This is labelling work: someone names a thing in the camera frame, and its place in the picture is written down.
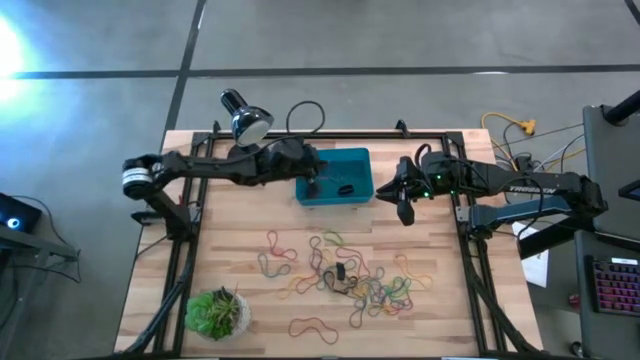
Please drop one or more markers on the black floor stand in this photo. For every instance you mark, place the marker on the black floor stand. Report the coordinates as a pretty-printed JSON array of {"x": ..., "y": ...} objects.
[{"x": 45, "y": 247}]

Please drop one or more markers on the small red object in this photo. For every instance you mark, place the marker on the small red object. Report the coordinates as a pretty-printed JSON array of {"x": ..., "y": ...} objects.
[{"x": 574, "y": 300}]

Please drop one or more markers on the black power strip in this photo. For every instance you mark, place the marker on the black power strip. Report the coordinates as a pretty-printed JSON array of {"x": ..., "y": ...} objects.
[{"x": 525, "y": 162}]

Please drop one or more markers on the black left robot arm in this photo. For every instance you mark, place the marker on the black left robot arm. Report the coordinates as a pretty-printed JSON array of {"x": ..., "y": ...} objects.
[{"x": 200, "y": 165}]

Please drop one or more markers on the potted green plant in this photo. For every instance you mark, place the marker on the potted green plant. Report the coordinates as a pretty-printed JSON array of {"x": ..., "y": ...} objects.
[{"x": 215, "y": 312}]

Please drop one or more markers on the black frame clamp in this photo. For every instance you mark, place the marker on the black frame clamp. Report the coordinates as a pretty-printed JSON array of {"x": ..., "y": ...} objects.
[
  {"x": 216, "y": 127},
  {"x": 401, "y": 127}
]

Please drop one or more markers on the black box with blue light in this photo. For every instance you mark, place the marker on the black box with blue light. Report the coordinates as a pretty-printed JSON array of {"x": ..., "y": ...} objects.
[{"x": 20, "y": 212}]

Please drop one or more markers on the green rubber band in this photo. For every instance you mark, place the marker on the green rubber band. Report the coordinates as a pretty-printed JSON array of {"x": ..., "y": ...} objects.
[{"x": 335, "y": 235}]

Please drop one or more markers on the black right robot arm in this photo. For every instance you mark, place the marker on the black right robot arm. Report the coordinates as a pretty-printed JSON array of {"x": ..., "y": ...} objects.
[{"x": 525, "y": 185}]

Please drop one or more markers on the grey side table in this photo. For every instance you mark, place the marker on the grey side table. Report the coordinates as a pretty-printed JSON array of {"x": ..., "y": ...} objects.
[{"x": 607, "y": 150}]

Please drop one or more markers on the black pole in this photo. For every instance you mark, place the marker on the black pole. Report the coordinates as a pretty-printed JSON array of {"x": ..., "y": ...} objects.
[{"x": 622, "y": 111}]

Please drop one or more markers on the dark side desk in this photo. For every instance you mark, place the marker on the dark side desk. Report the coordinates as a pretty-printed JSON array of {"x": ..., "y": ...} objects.
[{"x": 600, "y": 335}]

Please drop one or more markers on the long red rubber band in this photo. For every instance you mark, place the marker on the long red rubber band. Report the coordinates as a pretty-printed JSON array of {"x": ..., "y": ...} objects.
[{"x": 312, "y": 319}]

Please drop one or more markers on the brown rubber band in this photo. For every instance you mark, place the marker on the brown rubber band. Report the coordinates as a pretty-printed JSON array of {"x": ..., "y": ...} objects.
[{"x": 314, "y": 239}]

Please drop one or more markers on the black desk lamp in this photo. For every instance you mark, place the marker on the black desk lamp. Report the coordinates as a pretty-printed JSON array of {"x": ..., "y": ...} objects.
[{"x": 247, "y": 125}]

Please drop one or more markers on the grey rubber band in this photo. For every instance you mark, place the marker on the grey rubber band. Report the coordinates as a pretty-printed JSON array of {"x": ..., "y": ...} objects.
[{"x": 345, "y": 176}]

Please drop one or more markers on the black aluminium table frame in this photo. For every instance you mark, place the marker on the black aluminium table frame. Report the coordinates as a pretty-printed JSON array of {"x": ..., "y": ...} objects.
[{"x": 375, "y": 135}]

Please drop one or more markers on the blue plastic bin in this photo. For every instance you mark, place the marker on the blue plastic bin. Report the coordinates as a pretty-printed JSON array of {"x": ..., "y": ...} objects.
[{"x": 360, "y": 160}]

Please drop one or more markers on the black desk bar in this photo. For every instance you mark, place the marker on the black desk bar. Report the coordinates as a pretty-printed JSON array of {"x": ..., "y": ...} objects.
[{"x": 550, "y": 239}]

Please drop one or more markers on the yellow rubber band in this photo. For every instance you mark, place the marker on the yellow rubber band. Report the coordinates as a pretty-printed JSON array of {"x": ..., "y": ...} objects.
[
  {"x": 361, "y": 290},
  {"x": 300, "y": 280},
  {"x": 376, "y": 311}
]

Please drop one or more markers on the white paper sheet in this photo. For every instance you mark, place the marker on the white paper sheet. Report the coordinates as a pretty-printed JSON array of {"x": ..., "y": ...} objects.
[{"x": 537, "y": 265}]

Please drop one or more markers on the dark purple rubber band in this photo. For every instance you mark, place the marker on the dark purple rubber band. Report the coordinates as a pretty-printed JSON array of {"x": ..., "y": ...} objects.
[{"x": 356, "y": 324}]

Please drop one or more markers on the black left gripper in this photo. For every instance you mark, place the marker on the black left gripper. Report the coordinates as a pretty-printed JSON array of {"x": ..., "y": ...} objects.
[{"x": 295, "y": 160}]

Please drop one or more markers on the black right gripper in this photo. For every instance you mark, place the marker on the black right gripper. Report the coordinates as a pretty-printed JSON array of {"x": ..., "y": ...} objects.
[{"x": 430, "y": 175}]

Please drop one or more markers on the thin black rubber band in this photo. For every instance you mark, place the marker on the thin black rubber band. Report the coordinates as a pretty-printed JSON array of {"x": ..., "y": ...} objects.
[{"x": 345, "y": 291}]

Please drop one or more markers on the blue rubber band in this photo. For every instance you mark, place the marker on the blue rubber band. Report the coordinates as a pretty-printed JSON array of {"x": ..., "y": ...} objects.
[{"x": 411, "y": 295}]

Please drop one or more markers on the small black rubber band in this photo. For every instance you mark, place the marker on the small black rubber band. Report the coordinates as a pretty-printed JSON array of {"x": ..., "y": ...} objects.
[{"x": 340, "y": 191}]

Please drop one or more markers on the backlit computer keyboard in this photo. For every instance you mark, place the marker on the backlit computer keyboard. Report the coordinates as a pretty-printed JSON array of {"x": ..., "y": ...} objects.
[{"x": 617, "y": 287}]

